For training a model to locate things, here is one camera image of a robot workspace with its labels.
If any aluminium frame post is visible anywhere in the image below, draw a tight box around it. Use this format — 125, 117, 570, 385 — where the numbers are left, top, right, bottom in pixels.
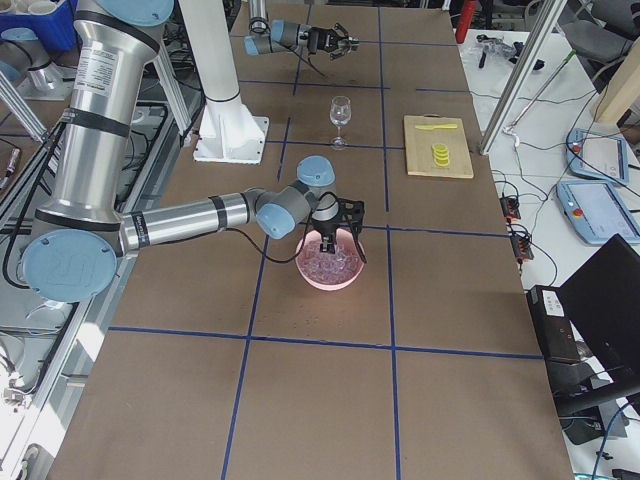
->
479, 0, 567, 155

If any blue teach pendant near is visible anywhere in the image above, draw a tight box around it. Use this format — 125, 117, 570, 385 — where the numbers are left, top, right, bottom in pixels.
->
556, 180, 639, 245

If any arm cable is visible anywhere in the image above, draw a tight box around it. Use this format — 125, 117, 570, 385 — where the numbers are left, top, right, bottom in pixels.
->
219, 192, 369, 266
289, 47, 329, 79

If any blue teach pendant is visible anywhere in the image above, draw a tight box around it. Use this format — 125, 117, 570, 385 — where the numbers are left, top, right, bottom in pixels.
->
566, 128, 632, 185
556, 180, 639, 245

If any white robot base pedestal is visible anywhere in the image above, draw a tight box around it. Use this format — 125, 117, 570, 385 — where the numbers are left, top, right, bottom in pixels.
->
179, 0, 269, 164

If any red cylinder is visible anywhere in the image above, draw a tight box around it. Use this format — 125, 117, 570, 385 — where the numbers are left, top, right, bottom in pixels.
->
455, 0, 476, 44

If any black computer box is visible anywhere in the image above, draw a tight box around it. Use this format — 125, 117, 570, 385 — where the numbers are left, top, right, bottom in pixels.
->
526, 285, 593, 365

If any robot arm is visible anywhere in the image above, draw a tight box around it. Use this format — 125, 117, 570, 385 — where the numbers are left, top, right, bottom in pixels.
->
244, 1, 359, 60
20, 1, 340, 303

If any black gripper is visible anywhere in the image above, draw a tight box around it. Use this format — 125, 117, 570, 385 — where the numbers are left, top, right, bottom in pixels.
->
307, 22, 359, 61
313, 215, 341, 253

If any clear ice cubes pile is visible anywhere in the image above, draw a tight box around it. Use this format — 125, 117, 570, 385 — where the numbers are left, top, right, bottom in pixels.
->
297, 241, 361, 285

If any yellow plastic knife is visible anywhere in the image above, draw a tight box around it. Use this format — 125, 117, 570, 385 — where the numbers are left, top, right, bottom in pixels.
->
414, 123, 458, 131

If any bamboo cutting board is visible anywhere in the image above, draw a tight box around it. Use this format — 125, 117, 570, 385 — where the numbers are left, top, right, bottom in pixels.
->
403, 115, 474, 179

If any clear wine glass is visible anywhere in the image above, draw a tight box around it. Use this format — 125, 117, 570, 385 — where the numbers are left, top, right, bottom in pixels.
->
329, 96, 352, 150

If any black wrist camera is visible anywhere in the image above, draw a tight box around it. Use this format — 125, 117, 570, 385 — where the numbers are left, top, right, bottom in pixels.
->
338, 198, 365, 237

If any black monitor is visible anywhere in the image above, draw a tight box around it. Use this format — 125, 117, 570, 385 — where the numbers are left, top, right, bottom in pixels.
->
556, 234, 639, 416

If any pink bowl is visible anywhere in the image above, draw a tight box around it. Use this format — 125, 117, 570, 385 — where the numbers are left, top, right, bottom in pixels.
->
295, 228, 364, 291

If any blue teach pendant far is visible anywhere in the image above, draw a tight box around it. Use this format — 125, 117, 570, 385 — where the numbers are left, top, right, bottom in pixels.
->
566, 128, 632, 185

